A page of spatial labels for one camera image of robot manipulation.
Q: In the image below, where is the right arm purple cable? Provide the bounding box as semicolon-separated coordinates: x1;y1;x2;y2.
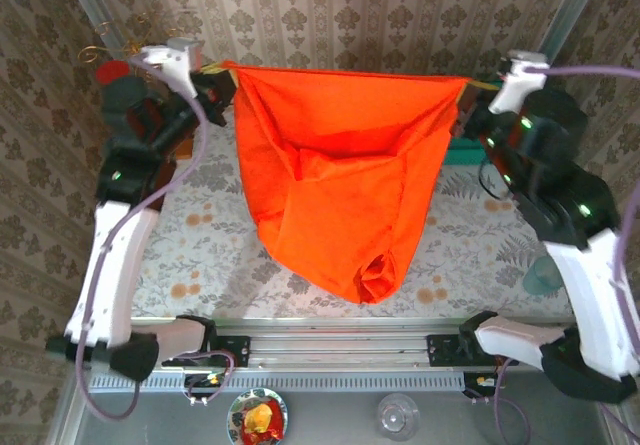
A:
492;64;640;445

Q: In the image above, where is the grey metal shelf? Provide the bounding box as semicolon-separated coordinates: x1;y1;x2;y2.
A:
49;359;640;445

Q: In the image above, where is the right gripper thin black cable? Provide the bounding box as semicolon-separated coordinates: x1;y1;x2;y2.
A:
477;160;509;200

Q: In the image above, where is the brown wooden base board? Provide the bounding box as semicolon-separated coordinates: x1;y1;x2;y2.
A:
174;133;197;161

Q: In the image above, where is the gold wire stand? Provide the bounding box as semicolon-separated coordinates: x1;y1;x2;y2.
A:
77;12;186;64

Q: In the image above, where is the red yellow snack wrapper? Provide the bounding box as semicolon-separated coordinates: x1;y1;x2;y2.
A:
241;398;285;439

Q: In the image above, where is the floral tablecloth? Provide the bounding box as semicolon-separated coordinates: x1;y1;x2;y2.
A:
117;104;575;320

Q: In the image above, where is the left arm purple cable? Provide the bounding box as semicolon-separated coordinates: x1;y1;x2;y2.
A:
74;54;236;422

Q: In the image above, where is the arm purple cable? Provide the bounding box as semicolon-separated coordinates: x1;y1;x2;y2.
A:
492;64;640;445
74;54;236;422

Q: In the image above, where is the clear drinking glass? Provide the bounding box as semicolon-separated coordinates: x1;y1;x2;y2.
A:
377;393;420;441

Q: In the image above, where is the translucent teal cup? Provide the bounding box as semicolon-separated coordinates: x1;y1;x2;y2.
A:
522;256;565;297

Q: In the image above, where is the red plastic goblet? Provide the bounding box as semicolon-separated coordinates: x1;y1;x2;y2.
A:
95;61;132;86

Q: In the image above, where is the patterned plate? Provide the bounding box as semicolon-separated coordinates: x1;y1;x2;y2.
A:
227;387;290;445

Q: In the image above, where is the grey slotted cable duct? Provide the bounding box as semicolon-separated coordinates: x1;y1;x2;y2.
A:
87;370;467;394

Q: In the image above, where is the orange t-shirt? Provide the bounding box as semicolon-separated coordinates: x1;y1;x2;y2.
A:
227;60;471;305

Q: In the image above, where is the teal plastic basket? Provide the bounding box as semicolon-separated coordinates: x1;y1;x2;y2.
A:
442;145;490;166

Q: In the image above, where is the aluminium mounting rail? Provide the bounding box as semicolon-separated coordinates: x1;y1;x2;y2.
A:
74;317;619;372

